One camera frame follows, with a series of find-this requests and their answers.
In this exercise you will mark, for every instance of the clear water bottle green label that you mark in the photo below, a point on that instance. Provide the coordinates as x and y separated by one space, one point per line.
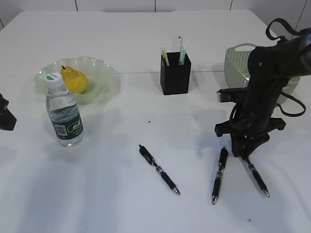
63 111

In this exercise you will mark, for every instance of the yellow pear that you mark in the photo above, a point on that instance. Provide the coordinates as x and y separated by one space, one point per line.
75 81

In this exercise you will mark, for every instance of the clear plastic ruler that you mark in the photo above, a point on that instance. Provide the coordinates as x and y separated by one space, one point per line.
177 42

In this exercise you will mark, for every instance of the black square pen holder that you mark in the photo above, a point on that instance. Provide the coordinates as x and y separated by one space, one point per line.
175 78

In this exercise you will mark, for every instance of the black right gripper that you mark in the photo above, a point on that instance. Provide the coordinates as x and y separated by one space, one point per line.
240 146

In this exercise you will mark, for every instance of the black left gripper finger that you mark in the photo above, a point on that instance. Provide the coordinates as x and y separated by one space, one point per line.
7 119

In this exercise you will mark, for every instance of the green woven plastic basket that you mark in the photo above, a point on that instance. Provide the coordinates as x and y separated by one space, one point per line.
235 66

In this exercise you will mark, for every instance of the teal utility knife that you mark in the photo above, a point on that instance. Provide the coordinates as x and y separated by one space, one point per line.
182 56

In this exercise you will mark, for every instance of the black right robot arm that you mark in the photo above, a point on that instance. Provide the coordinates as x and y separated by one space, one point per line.
270 70

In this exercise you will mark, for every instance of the green wavy glass plate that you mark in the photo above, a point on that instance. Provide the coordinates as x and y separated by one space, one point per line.
98 72

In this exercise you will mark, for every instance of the black pen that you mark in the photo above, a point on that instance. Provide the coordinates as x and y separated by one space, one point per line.
218 178
257 177
151 161

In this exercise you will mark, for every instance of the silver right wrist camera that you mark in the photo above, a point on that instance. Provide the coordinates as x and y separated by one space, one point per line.
235 95

